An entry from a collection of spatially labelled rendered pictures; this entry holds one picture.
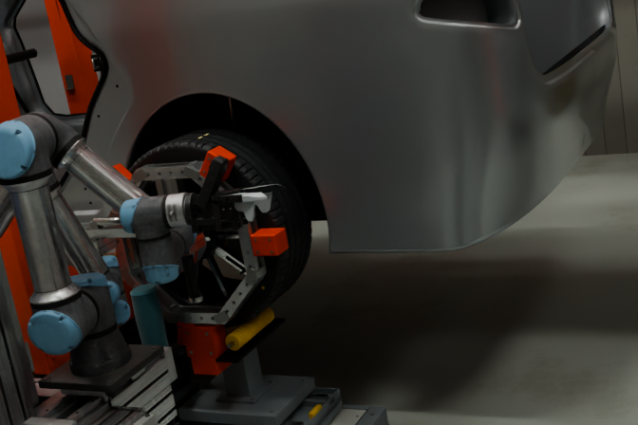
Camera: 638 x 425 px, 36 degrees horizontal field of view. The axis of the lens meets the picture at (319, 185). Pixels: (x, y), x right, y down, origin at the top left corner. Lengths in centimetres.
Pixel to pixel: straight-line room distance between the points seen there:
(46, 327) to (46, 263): 15
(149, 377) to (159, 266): 48
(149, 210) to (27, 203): 28
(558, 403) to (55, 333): 201
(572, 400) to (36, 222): 216
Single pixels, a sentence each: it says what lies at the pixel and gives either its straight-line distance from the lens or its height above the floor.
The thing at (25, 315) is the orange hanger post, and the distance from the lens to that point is 334.
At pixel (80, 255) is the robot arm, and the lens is 271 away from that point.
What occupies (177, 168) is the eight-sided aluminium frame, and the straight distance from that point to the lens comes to 315.
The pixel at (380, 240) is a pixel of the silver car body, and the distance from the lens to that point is 313.
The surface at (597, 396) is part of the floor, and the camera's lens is 375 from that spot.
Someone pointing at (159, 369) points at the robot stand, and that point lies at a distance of 261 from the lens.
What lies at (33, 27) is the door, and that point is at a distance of 898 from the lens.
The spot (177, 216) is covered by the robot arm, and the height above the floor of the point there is 121.
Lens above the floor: 172
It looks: 14 degrees down
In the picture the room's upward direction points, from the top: 10 degrees counter-clockwise
